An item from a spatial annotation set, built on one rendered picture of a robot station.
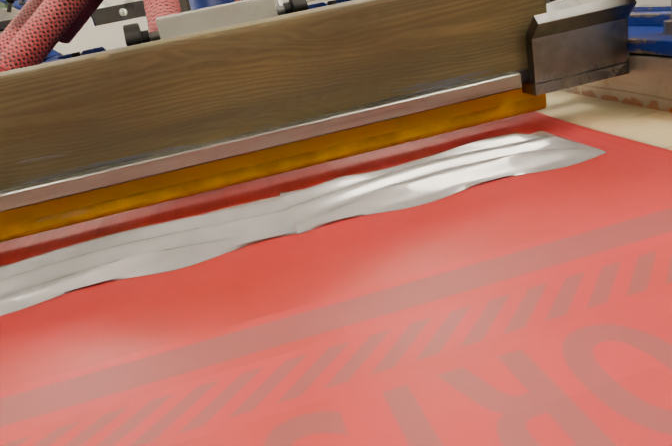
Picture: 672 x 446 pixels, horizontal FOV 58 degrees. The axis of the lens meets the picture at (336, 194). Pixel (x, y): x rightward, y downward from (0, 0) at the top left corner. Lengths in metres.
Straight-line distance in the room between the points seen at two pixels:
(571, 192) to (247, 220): 0.16
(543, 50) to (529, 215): 0.16
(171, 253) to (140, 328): 0.06
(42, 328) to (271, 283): 0.10
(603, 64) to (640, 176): 0.14
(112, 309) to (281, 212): 0.10
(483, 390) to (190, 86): 0.26
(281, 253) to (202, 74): 0.14
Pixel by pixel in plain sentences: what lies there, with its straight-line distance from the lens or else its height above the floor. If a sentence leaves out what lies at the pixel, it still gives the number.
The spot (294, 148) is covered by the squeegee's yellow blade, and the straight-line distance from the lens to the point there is 0.40.
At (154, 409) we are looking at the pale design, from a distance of 0.21.
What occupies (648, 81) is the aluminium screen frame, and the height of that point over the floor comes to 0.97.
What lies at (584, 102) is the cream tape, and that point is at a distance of 0.49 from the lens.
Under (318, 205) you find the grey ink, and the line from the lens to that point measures 0.33.
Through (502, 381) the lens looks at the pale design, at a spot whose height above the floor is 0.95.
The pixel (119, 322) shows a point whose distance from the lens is 0.27.
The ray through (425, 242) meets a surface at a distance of 0.27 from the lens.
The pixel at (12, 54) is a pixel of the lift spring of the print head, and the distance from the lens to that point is 1.02.
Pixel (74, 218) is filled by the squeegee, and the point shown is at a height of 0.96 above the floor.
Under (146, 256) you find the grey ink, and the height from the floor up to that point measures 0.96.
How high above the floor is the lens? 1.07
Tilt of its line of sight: 18 degrees down
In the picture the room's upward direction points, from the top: 11 degrees counter-clockwise
